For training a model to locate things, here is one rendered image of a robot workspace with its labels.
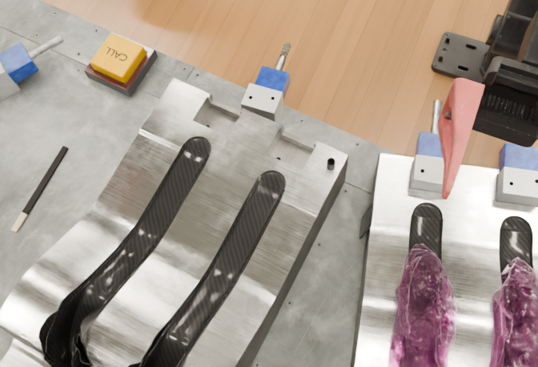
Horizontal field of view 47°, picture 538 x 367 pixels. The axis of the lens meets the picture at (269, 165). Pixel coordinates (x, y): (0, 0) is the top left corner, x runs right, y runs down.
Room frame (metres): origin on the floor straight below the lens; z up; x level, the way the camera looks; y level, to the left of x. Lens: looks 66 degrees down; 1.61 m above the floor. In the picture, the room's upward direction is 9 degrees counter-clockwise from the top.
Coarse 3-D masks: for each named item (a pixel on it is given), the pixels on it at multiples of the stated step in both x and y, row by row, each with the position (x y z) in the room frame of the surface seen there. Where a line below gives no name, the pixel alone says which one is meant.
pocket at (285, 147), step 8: (280, 136) 0.36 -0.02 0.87; (288, 136) 0.36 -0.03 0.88; (296, 136) 0.35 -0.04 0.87; (272, 144) 0.35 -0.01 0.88; (280, 144) 0.35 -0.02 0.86; (288, 144) 0.35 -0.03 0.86; (296, 144) 0.35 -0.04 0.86; (304, 144) 0.34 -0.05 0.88; (312, 144) 0.34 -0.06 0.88; (272, 152) 0.34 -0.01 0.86; (280, 152) 0.34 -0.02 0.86; (288, 152) 0.34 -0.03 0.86; (296, 152) 0.34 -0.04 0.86; (304, 152) 0.34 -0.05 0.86; (288, 160) 0.33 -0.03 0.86; (296, 160) 0.33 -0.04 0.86; (304, 160) 0.32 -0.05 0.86
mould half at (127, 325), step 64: (192, 128) 0.38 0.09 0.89; (256, 128) 0.37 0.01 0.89; (128, 192) 0.31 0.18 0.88; (192, 192) 0.29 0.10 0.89; (320, 192) 0.27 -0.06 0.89; (64, 256) 0.23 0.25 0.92; (192, 256) 0.21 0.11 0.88; (256, 256) 0.20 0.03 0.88; (0, 320) 0.16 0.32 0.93; (128, 320) 0.14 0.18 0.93; (256, 320) 0.12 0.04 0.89
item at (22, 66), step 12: (60, 36) 0.60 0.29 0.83; (12, 48) 0.59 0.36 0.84; (24, 48) 0.58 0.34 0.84; (36, 48) 0.59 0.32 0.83; (48, 48) 0.59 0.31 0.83; (0, 60) 0.57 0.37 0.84; (12, 60) 0.57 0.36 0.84; (24, 60) 0.56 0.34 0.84; (0, 72) 0.54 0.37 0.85; (12, 72) 0.55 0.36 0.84; (24, 72) 0.55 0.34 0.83; (0, 84) 0.53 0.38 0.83; (12, 84) 0.54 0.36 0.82; (0, 96) 0.53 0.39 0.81
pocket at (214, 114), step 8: (208, 104) 0.42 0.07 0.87; (216, 104) 0.42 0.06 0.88; (224, 104) 0.42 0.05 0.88; (200, 112) 0.41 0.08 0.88; (208, 112) 0.42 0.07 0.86; (216, 112) 0.41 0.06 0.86; (224, 112) 0.41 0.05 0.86; (232, 112) 0.40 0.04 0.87; (240, 112) 0.40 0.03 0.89; (200, 120) 0.40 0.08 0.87; (208, 120) 0.40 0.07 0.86; (216, 120) 0.40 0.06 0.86; (224, 120) 0.40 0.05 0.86; (232, 120) 0.40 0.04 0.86; (216, 128) 0.39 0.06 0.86; (224, 128) 0.39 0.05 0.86
